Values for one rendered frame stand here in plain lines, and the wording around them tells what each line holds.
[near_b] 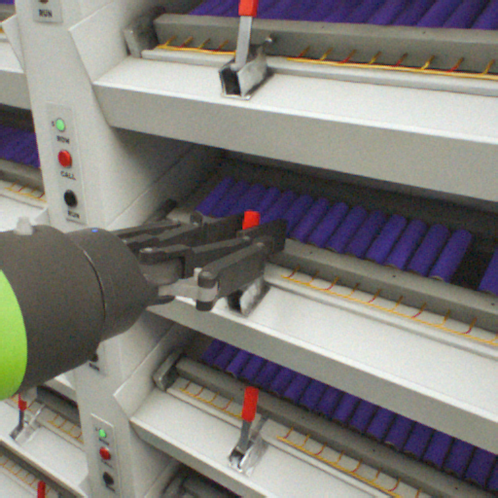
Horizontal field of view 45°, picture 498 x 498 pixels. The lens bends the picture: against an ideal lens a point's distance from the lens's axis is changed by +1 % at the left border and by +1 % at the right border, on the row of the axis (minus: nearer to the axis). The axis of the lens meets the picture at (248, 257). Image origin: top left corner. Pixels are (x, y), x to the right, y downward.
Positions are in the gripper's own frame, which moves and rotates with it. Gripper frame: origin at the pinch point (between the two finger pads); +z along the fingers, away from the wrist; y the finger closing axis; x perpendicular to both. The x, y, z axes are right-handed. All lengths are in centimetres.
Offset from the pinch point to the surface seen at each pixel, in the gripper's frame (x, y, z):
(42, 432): -44, -41, 8
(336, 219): 0.8, 3.8, 9.9
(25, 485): -63, -51, 12
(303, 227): -0.1, 1.5, 7.8
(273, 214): 0.2, -2.5, 8.5
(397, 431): -19.6, 13.5, 10.7
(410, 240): 0.7, 11.8, 9.4
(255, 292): -5.3, 1.1, 0.6
